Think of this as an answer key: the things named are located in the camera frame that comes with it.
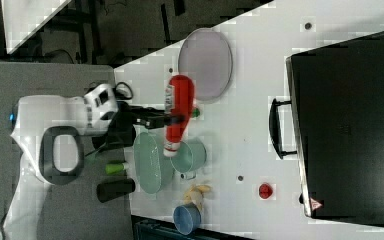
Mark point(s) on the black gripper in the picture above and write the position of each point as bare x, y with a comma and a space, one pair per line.
121, 132

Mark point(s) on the red ketchup bottle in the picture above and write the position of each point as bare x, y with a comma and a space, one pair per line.
179, 95

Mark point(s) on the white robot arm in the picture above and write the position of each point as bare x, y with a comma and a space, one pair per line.
48, 129

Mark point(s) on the strawberry toy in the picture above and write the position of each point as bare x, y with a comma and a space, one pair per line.
195, 113

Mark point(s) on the purple round plate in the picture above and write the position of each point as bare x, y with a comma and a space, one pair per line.
205, 57

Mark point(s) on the black cylinder upper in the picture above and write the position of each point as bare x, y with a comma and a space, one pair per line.
102, 142

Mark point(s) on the black cylinder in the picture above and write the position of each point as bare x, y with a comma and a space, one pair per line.
112, 190
102, 142

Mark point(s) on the green bottle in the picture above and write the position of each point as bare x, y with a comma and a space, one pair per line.
115, 168

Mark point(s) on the banana toy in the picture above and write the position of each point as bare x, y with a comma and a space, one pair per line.
195, 194

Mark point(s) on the black cylinder lower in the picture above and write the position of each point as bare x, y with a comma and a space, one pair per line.
112, 190

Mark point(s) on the blue cup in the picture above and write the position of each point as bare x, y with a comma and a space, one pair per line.
187, 218

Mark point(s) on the black toaster oven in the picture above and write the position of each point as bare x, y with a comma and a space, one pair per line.
336, 95

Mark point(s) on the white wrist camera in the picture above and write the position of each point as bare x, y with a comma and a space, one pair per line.
101, 107

